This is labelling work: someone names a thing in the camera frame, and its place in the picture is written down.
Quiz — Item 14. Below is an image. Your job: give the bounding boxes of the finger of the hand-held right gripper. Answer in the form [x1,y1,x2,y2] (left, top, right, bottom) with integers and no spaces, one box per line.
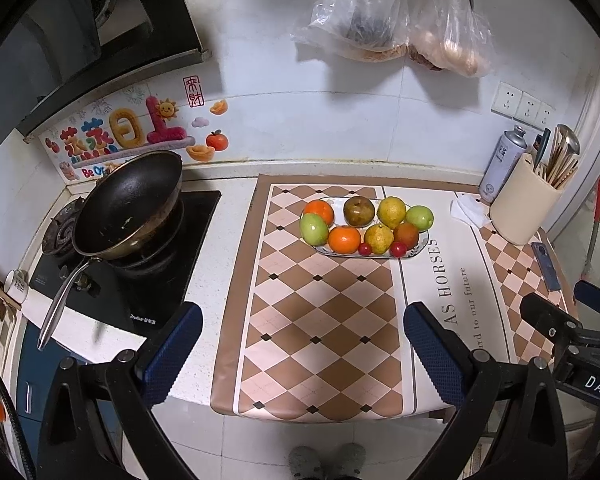
[519,292,586,348]
[574,280,600,318]

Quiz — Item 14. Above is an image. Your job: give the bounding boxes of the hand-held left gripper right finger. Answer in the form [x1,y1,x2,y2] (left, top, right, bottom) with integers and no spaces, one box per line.
[403,301,568,480]

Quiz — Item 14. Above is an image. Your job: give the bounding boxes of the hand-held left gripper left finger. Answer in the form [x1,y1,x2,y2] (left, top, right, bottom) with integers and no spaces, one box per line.
[36,301,204,480]

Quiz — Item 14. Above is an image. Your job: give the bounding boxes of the oval floral plate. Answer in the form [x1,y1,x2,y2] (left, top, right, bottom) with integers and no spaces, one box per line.
[300,197,430,260]

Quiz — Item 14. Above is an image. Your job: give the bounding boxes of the small dark orange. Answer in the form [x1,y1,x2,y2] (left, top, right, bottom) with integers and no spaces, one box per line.
[393,222,421,247]

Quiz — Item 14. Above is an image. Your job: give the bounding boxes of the green apple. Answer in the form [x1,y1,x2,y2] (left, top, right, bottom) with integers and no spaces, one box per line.
[300,213,329,246]
[405,205,435,232]

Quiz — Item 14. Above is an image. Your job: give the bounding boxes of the large orange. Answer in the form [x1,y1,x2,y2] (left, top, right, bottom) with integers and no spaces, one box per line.
[328,225,362,254]
[303,199,335,226]

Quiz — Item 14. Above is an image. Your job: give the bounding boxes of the blue flat tool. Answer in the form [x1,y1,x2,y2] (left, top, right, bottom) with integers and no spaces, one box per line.
[531,241,562,293]

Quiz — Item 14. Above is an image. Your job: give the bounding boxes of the black gas stove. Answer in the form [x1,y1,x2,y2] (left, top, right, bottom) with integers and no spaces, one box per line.
[27,187,222,333]

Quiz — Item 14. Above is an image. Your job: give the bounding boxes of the red pole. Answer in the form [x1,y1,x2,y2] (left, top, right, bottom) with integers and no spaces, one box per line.
[582,177,600,281]

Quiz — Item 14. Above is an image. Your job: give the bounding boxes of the checkered kitchen mat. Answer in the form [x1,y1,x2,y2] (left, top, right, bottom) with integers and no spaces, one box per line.
[211,174,578,422]

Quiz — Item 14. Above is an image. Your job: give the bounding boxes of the beige utensil holder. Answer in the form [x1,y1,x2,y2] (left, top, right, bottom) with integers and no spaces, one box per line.
[489,152,563,246]

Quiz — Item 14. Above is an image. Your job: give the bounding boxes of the yellow pear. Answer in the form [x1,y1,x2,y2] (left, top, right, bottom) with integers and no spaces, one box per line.
[364,223,395,255]

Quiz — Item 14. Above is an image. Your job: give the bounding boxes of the crumpled white tissue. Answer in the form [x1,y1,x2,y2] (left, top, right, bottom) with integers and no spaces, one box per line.
[450,196,493,226]

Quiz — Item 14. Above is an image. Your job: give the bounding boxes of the grey slipper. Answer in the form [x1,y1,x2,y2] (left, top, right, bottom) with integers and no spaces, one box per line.
[288,446,326,480]
[330,442,367,480]

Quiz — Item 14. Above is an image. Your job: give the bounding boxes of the bundle of wooden chopsticks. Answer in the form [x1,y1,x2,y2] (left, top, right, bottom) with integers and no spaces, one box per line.
[542,127,581,191]

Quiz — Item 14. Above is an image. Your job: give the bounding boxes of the blue cabinet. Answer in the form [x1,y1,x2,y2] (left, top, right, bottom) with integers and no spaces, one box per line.
[17,320,126,466]

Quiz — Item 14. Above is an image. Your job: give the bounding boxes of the yellow lemon top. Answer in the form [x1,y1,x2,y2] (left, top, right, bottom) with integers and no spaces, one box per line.
[377,196,407,229]

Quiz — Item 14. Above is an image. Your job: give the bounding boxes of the silver spray can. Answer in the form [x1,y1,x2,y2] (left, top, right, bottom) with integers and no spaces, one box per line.
[478,125,528,206]

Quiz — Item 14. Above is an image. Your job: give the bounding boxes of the black frying pan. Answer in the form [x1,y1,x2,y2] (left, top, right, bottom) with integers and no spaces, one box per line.
[36,150,185,351]

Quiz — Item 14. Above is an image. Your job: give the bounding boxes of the brown round pear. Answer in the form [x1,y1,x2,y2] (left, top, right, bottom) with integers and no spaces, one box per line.
[343,196,376,228]

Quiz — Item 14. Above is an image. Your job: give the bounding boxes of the metal ladle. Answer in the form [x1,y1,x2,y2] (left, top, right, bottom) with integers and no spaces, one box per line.
[555,123,581,161]

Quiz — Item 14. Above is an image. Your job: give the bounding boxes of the white cup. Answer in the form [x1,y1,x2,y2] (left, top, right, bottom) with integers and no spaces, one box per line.
[4,269,30,298]

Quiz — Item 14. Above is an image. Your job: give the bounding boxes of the clear plastic bag pale contents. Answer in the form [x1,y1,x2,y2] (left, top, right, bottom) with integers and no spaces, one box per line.
[407,0,493,79]

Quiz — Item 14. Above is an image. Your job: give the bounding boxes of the black range hood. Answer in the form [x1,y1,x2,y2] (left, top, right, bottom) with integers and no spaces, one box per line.
[0,0,211,146]

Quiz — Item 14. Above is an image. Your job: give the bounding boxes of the clear plastic bag dark contents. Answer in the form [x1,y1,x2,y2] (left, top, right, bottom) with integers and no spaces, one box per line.
[291,0,413,63]

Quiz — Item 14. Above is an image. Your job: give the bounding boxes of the teal handled knife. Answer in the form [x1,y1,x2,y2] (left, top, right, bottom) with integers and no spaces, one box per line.
[532,127,552,171]

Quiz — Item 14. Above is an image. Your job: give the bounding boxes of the colourful wall sticker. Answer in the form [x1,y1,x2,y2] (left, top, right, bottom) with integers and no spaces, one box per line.
[39,76,231,183]

